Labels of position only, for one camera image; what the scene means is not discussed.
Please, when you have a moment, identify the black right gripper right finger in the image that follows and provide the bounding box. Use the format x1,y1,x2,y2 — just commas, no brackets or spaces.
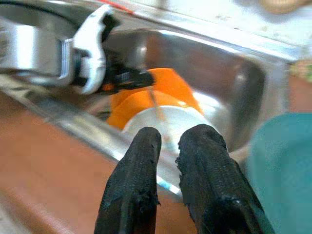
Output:
175,123,276,234

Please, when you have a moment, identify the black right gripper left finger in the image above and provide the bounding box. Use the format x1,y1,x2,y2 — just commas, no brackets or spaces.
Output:
94,126,162,234

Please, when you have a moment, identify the orange plastic cup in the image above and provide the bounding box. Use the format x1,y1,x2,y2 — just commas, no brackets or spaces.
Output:
145,68,205,116

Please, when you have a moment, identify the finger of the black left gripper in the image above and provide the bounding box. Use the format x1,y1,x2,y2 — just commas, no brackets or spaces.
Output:
114,69,157,90

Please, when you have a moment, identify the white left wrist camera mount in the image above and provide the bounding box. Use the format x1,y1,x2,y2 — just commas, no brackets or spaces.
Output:
72,4,116,95

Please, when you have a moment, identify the teal plate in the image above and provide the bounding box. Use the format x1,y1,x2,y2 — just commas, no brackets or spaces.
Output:
245,112,312,234

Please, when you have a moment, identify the stainless steel sink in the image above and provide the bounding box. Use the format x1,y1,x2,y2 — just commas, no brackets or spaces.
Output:
0,0,302,197

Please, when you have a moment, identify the beige plastic jug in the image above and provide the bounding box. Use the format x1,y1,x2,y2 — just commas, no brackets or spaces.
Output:
259,0,312,15

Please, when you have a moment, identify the orange cup white inside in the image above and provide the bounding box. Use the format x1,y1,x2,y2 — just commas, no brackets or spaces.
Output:
106,93,222,158

